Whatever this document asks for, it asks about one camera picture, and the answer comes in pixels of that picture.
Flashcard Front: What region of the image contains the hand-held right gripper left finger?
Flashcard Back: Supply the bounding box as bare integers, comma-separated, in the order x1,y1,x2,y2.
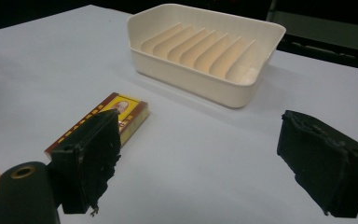
49,108,122,217

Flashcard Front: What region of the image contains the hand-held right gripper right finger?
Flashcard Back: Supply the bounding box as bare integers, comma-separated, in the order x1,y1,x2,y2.
276,109,358,219

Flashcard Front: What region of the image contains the red and yellow small box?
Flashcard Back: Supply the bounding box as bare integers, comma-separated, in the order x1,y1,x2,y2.
44,91,150,160

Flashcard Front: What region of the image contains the cream plastic ribbed tray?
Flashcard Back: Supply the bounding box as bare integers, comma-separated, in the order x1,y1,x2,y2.
126,3,287,109

